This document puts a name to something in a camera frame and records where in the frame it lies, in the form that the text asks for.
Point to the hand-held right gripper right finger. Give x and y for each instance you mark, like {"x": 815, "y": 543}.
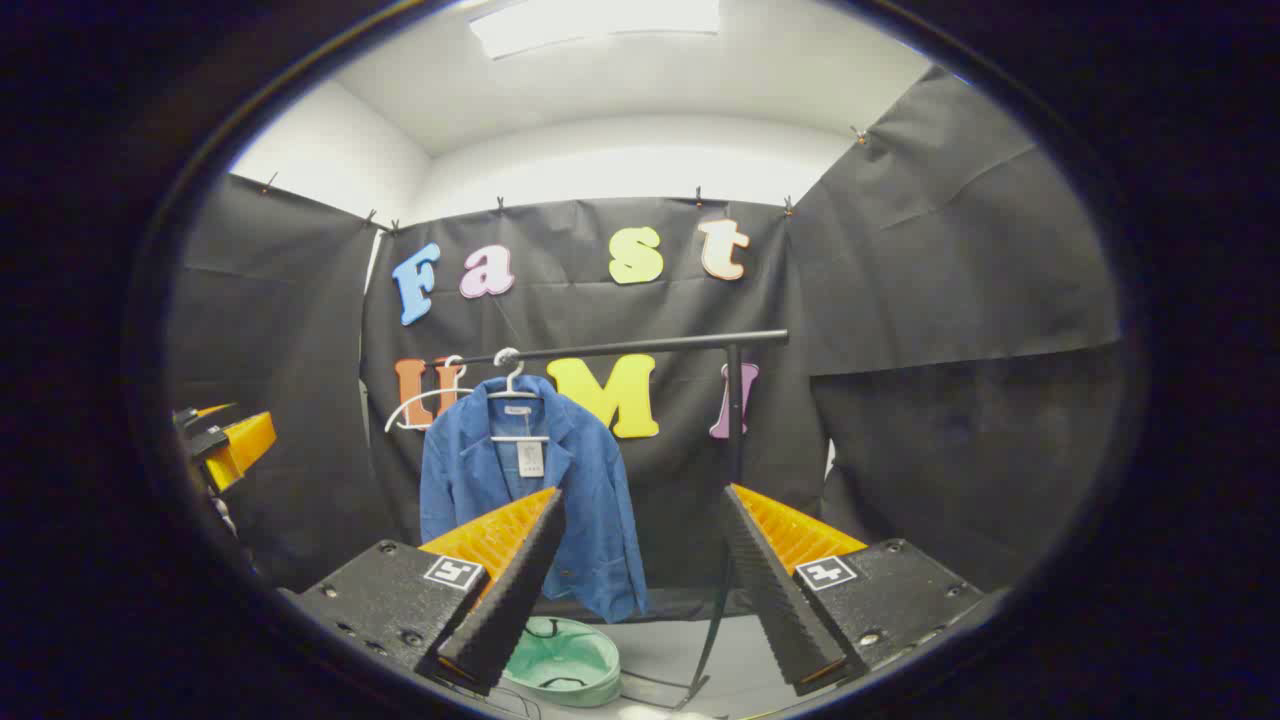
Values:
{"x": 775, "y": 600}

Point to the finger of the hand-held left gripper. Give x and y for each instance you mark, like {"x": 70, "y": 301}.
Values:
{"x": 212, "y": 410}
{"x": 245, "y": 445}

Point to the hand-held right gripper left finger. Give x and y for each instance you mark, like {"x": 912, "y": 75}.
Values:
{"x": 505, "y": 600}

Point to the green laundry hamper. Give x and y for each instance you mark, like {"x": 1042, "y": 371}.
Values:
{"x": 560, "y": 665}

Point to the white clothes hanger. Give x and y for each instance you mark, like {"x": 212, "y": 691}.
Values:
{"x": 420, "y": 402}
{"x": 514, "y": 380}

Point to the black clothes rack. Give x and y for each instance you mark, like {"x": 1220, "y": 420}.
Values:
{"x": 650, "y": 346}

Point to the white paper garment tag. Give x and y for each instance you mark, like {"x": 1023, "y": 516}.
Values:
{"x": 531, "y": 460}

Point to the black backdrop cloth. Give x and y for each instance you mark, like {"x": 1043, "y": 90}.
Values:
{"x": 900, "y": 300}

